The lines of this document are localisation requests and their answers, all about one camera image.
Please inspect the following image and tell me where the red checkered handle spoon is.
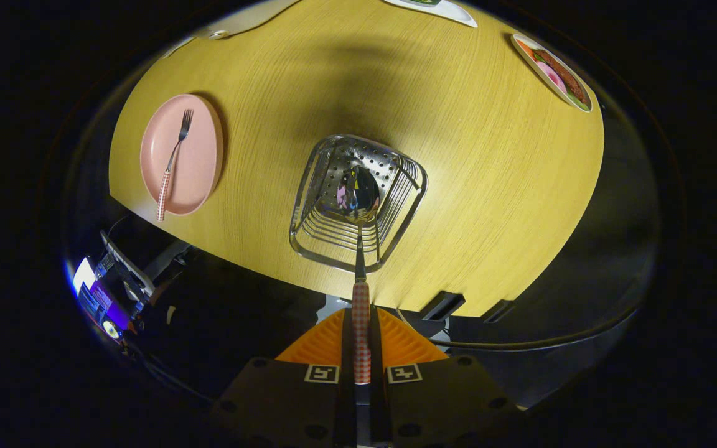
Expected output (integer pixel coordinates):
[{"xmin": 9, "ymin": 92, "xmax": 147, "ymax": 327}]
[{"xmin": 335, "ymin": 164, "xmax": 382, "ymax": 386}]

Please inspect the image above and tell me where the black table bracket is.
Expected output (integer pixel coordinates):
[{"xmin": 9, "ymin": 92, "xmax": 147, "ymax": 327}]
[
  {"xmin": 421, "ymin": 291, "xmax": 466, "ymax": 322},
  {"xmin": 485, "ymin": 301, "xmax": 516, "ymax": 324}
]

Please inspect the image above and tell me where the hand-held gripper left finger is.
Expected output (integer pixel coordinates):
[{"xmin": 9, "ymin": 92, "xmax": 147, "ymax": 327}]
[{"xmin": 209, "ymin": 308, "xmax": 357, "ymax": 448}]

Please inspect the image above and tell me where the white device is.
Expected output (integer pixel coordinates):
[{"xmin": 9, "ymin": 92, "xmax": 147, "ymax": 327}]
[{"xmin": 100, "ymin": 230, "xmax": 155, "ymax": 301}]

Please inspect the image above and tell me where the plate with food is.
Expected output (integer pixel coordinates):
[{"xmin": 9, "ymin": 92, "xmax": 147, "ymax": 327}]
[{"xmin": 511, "ymin": 33, "xmax": 594, "ymax": 113}]

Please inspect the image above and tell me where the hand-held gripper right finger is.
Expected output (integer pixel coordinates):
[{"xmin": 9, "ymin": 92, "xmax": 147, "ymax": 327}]
[{"xmin": 368, "ymin": 307, "xmax": 524, "ymax": 448}]

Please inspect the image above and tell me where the dark cable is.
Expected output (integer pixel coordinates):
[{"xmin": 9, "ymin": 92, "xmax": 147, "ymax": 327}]
[{"xmin": 430, "ymin": 308, "xmax": 640, "ymax": 351}]

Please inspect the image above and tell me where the lit computer screen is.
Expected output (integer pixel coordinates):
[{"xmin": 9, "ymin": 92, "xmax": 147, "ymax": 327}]
[{"xmin": 72, "ymin": 257, "xmax": 130, "ymax": 341}]

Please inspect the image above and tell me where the metal wire basket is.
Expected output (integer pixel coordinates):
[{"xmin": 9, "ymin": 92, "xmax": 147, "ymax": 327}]
[{"xmin": 289, "ymin": 134, "xmax": 429, "ymax": 274}]

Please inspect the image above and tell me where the pink oval plate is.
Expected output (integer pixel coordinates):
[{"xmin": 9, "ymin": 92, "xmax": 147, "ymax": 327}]
[{"xmin": 140, "ymin": 93, "xmax": 224, "ymax": 216}]

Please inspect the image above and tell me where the white square coaster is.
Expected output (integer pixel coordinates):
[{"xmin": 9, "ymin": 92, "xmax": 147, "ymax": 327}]
[{"xmin": 383, "ymin": 0, "xmax": 479, "ymax": 28}]

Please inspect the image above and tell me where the red checkered handle fork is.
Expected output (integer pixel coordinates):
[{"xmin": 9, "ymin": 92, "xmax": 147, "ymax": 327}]
[{"xmin": 156, "ymin": 109, "xmax": 194, "ymax": 222}]

